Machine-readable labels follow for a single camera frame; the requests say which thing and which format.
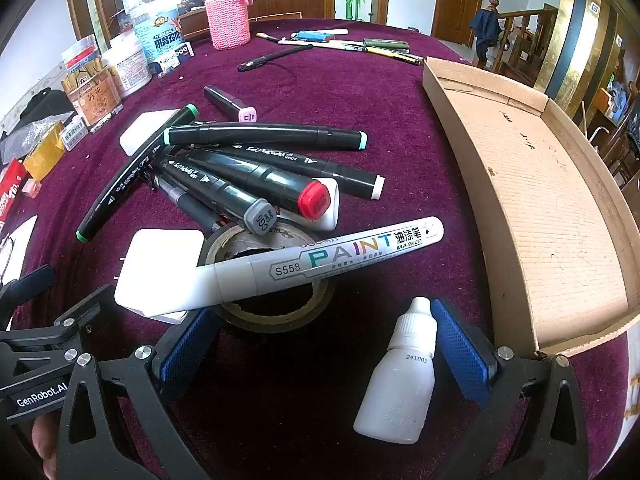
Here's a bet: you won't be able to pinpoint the dark green pen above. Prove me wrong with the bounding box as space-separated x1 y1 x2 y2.
362 38 410 53

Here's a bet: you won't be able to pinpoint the cardboard box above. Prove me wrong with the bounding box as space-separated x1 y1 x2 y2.
421 56 640 358

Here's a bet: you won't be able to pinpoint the white paint marker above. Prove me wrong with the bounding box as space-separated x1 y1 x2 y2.
114 216 445 319

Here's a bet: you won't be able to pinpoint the black white pen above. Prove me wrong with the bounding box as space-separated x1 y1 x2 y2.
90 104 125 134

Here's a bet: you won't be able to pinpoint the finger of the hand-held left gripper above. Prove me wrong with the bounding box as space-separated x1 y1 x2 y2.
0 284 118 358
0 266 57 311

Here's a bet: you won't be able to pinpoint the orange labelled jar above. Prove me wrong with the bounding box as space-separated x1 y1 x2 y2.
61 57 123 127

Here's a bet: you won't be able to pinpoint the black marker red cap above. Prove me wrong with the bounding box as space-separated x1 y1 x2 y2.
175 150 332 221

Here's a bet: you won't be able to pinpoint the wooden door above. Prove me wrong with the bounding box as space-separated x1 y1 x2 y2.
432 0 488 48

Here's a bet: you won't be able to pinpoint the black marker pink cap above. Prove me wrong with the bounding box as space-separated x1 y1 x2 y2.
203 85 259 124

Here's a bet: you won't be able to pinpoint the black marker white caps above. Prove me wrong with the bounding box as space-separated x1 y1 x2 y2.
192 144 386 201

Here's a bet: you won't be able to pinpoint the dark tape roll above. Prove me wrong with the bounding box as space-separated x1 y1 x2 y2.
197 220 337 334

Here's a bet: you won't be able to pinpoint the wooden counter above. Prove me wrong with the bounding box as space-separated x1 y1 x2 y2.
177 0 326 41

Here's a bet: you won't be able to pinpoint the yellow pen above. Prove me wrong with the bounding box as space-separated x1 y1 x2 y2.
365 47 425 67

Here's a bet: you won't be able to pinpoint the long white pen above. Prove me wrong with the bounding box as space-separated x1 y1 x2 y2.
277 37 371 53

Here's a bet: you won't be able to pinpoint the black marker green caps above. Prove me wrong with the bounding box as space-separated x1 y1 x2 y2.
76 103 199 243

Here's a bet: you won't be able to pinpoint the black bag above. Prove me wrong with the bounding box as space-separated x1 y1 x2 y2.
14 87 76 133

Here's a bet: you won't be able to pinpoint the gold pillar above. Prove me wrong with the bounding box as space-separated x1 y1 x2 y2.
537 0 626 111

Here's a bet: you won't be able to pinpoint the person's left hand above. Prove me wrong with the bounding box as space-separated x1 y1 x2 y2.
31 412 61 463

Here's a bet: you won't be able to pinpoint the wooden stair railing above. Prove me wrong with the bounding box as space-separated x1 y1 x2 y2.
472 0 558 86

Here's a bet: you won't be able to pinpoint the white dropper bottle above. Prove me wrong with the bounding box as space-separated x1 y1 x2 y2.
353 297 438 445

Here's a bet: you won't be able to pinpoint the white cube charger plug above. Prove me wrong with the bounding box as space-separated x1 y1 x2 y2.
114 230 206 325

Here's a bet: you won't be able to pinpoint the red white packet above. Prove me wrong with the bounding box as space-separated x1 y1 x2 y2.
62 35 101 73

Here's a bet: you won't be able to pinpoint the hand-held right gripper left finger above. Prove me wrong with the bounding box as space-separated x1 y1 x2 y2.
57 309 222 480

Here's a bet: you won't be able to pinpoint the white plastic jar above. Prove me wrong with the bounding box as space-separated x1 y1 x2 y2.
107 40 153 97

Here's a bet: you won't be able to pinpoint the white paper sheet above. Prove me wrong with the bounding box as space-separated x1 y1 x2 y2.
0 215 38 281

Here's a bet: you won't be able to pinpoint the bottle in pink knit cover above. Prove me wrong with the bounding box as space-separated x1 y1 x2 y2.
204 0 252 51

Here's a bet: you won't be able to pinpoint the black marker teal caps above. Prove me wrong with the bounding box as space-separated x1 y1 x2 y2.
163 122 369 152

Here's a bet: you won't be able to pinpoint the dark jacket on post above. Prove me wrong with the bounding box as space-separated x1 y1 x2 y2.
470 7 503 61

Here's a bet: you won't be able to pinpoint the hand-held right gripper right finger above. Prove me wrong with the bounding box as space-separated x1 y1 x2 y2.
430 299 591 480

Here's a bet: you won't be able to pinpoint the white barcode label box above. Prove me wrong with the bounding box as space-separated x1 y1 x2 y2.
60 116 89 150

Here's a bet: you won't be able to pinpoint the black marker grey cap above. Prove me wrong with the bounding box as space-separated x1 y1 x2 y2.
159 157 274 237

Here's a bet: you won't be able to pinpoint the small black white box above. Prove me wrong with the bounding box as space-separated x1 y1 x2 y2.
150 42 195 75

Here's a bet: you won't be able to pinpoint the blue printed carton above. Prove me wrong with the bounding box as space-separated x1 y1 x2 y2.
122 0 187 65

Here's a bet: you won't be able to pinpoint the yellow packet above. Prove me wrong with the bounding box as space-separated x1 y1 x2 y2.
22 121 66 181

